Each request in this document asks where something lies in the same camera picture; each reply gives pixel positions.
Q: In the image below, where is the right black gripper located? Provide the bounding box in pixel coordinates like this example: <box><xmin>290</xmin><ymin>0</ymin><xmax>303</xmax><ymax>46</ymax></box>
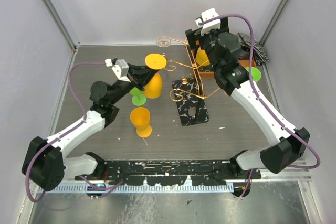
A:
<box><xmin>185</xmin><ymin>15</ymin><xmax>229</xmax><ymax>72</ymax></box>

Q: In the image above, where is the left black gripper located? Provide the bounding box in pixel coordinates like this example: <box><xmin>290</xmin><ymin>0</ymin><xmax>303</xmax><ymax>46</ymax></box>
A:
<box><xmin>110</xmin><ymin>63</ymin><xmax>160</xmax><ymax>105</ymax></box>

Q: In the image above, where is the orange goblet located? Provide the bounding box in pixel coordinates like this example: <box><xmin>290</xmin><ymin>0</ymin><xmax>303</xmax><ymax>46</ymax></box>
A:
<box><xmin>130</xmin><ymin>107</ymin><xmax>152</xmax><ymax>138</ymax></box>
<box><xmin>195</xmin><ymin>47</ymin><xmax>210</xmax><ymax>66</ymax></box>
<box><xmin>143</xmin><ymin>53</ymin><xmax>167</xmax><ymax>99</ymax></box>

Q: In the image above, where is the green goblet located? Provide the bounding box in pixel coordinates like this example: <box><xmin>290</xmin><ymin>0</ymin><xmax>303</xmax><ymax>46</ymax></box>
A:
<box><xmin>130</xmin><ymin>88</ymin><xmax>146</xmax><ymax>106</ymax></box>
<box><xmin>245</xmin><ymin>67</ymin><xmax>262</xmax><ymax>83</ymax></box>

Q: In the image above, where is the clear champagne flute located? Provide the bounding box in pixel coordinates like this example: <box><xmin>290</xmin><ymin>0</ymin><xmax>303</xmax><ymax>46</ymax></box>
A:
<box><xmin>156</xmin><ymin>36</ymin><xmax>171</xmax><ymax>48</ymax></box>

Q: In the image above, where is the gold wine glass rack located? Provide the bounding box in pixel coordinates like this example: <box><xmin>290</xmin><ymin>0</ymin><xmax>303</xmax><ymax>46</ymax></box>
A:
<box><xmin>164</xmin><ymin>37</ymin><xmax>210</xmax><ymax>126</ymax></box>

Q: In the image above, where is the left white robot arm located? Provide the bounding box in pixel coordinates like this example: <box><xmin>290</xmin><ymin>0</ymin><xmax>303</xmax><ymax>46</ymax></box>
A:
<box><xmin>22</xmin><ymin>59</ymin><xmax>157</xmax><ymax>191</ymax></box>

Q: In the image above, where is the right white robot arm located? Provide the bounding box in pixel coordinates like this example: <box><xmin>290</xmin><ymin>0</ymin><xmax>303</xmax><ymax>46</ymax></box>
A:
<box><xmin>185</xmin><ymin>18</ymin><xmax>310</xmax><ymax>179</ymax></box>

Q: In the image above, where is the orange divided tray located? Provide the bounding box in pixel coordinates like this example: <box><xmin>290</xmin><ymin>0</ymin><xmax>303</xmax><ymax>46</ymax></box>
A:
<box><xmin>192</xmin><ymin>49</ymin><xmax>249</xmax><ymax>77</ymax></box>

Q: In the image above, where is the orange goblet front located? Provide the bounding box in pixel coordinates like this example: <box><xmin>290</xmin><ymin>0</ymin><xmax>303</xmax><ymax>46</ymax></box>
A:
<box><xmin>130</xmin><ymin>107</ymin><xmax>152</xmax><ymax>138</ymax></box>

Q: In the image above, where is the striped grey cloth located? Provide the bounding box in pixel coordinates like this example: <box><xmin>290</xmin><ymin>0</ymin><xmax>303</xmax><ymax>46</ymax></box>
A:
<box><xmin>237</xmin><ymin>33</ymin><xmax>269</xmax><ymax>66</ymax></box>

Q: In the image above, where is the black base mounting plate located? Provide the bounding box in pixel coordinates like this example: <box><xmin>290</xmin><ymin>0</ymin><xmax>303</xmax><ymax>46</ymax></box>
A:
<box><xmin>84</xmin><ymin>159</ymin><xmax>249</xmax><ymax>186</ymax></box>

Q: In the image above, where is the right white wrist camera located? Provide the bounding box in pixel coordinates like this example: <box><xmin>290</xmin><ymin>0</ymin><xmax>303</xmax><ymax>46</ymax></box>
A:
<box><xmin>195</xmin><ymin>8</ymin><xmax>221</xmax><ymax>35</ymax></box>

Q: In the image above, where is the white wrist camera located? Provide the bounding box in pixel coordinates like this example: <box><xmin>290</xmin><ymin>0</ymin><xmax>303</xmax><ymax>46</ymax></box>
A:
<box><xmin>195</xmin><ymin>8</ymin><xmax>221</xmax><ymax>35</ymax></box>
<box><xmin>105</xmin><ymin>59</ymin><xmax>131</xmax><ymax>82</ymax></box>

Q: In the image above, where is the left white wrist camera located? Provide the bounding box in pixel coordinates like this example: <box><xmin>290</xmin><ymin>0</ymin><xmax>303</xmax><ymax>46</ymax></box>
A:
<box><xmin>105</xmin><ymin>59</ymin><xmax>131</xmax><ymax>82</ymax></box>

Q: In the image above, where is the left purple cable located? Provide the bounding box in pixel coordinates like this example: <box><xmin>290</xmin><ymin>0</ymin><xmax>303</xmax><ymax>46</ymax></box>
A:
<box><xmin>25</xmin><ymin>61</ymin><xmax>124</xmax><ymax>203</ymax></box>

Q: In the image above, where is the slotted cable duct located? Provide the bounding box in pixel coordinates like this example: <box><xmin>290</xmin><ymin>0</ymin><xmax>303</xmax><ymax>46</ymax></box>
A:
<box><xmin>49</xmin><ymin>183</ymin><xmax>234</xmax><ymax>194</ymax></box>

